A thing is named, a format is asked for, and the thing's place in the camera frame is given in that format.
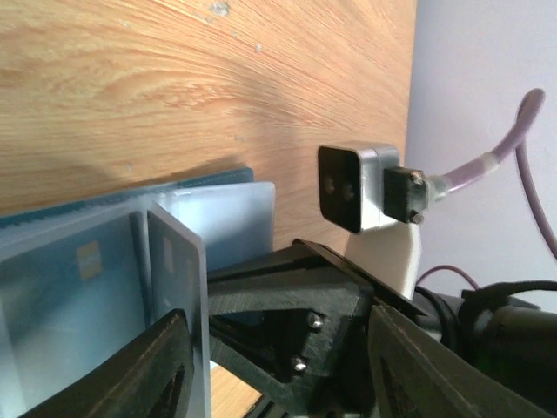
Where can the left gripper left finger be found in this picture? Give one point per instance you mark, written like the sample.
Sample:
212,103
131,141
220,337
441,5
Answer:
151,376

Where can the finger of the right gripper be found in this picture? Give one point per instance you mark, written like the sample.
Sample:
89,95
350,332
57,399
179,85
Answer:
293,325

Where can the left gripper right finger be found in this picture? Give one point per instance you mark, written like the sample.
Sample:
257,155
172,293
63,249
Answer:
415,376

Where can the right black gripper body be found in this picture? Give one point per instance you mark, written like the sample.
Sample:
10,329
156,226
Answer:
507,339

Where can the teal card holder wallet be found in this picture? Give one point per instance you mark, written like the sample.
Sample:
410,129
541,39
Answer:
230,211

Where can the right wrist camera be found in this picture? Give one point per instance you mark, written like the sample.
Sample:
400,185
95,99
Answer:
352,195

